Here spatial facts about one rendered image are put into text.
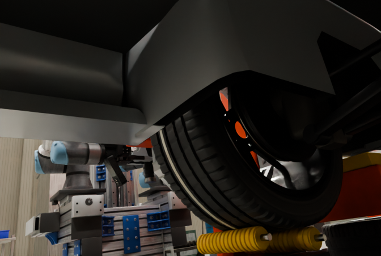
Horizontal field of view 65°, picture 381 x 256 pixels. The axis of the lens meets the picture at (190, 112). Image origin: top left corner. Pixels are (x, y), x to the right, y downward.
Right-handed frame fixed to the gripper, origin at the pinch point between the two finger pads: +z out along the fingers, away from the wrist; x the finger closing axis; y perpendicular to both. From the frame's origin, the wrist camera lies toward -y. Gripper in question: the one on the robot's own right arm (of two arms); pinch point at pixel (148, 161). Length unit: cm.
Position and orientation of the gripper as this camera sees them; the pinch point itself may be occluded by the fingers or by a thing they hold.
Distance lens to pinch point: 120.6
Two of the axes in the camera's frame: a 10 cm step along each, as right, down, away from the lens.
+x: -5.8, 3.8, 7.2
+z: 8.1, 1.2, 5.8
